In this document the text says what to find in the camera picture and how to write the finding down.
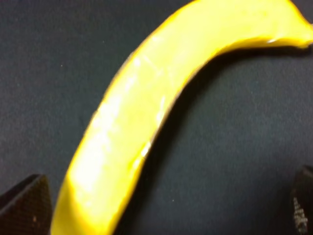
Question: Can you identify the black tablecloth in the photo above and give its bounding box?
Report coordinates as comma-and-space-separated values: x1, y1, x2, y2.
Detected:
0, 0, 313, 235

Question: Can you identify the yellow banana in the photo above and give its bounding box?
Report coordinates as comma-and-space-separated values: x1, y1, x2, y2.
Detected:
50, 0, 313, 235

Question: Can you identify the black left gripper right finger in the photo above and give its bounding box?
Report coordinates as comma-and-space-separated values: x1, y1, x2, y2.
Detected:
291, 165, 313, 235

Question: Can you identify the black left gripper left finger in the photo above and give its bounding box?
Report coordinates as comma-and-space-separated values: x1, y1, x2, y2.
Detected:
0, 174, 52, 235

